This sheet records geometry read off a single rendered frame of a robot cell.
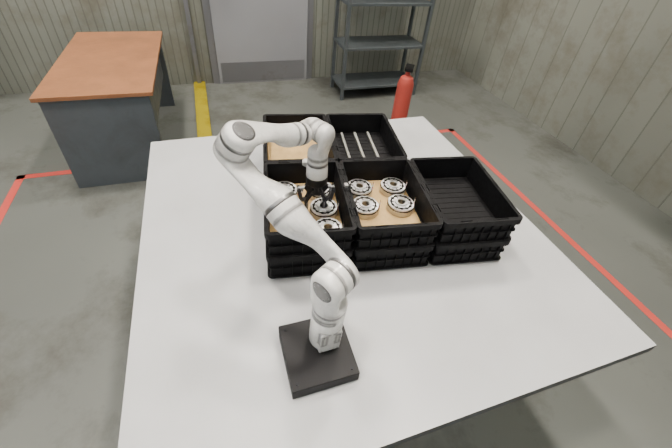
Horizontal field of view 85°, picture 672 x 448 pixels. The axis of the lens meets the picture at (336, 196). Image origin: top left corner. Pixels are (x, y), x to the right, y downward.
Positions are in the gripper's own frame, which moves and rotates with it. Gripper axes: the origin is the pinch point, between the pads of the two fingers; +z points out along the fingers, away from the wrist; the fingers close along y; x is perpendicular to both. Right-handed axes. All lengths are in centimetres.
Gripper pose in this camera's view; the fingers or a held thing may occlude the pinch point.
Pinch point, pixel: (315, 205)
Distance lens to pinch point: 135.3
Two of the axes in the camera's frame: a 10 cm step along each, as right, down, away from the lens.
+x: -1.5, -6.4, 7.5
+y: 9.9, -0.4, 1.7
